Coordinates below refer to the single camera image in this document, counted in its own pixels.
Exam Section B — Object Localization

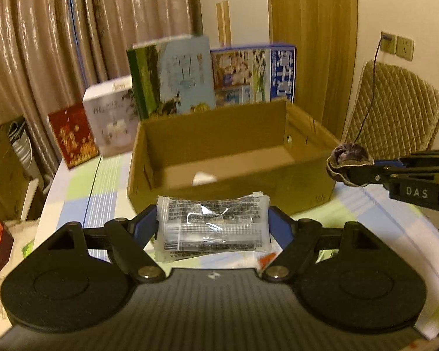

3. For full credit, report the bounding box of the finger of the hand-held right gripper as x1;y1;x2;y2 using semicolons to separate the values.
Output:
372;148;439;169
342;166;439;187

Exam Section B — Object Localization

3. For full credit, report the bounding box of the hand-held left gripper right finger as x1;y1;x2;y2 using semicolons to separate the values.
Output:
258;205;383;283

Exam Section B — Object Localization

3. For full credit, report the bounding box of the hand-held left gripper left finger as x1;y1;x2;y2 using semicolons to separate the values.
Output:
46;205;167;284

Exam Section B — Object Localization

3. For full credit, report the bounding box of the purple hair scrunchie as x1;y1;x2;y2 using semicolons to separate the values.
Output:
325;142;374;188

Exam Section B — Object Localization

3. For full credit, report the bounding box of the clear plastic packet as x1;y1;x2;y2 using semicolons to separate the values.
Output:
154;191;271;262

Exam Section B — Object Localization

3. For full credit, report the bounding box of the brown cardboard box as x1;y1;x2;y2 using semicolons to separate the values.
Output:
127;99;342;217

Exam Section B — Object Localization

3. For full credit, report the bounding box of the small orange item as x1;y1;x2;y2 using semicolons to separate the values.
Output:
258;252;279;268

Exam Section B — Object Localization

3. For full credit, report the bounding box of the quilted chair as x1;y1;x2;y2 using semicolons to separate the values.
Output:
342;60;439;154

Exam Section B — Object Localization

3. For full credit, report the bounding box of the white item in box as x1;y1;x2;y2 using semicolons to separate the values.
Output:
192;171;219;186

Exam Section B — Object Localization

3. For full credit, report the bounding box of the white product box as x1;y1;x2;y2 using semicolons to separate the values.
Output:
82;75;141;158

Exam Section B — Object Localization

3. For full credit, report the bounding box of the red gold-patterned box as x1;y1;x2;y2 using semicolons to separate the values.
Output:
47;101;100;169

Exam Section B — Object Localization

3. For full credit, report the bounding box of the green and blue box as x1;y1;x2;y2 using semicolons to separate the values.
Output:
127;35;216;121

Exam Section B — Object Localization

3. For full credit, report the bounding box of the blue printed box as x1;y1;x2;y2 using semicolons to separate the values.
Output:
210;43;297;108

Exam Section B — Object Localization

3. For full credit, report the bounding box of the cardboard carton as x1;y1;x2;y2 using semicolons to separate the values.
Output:
0;117;46;222

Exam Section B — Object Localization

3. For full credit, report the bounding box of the wooden wardrobe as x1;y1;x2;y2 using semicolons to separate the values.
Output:
267;0;359;140

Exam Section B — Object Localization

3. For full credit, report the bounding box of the beige curtain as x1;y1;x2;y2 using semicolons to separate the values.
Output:
0;0;203;176

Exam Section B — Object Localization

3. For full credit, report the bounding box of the black cable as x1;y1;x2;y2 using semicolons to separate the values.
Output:
353;36;385;144

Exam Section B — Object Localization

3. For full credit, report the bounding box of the wall socket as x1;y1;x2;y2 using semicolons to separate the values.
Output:
396;36;415;62
381;32;397;54

